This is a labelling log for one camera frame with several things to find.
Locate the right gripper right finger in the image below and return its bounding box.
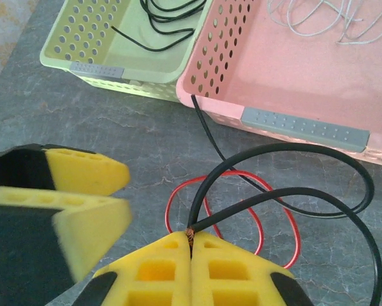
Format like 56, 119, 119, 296
189, 231, 315, 306

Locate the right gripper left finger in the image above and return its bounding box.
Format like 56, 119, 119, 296
71, 231, 192, 306

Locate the red cable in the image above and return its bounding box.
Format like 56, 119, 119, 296
165, 170, 302, 269

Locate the white cable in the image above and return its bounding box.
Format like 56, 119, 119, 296
267, 0, 364, 36
267, 0, 382, 45

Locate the green perforated plastic basket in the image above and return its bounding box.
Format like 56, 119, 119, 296
39, 0, 212, 103

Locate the pink perforated plastic basket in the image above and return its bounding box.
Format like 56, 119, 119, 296
175, 0, 382, 169

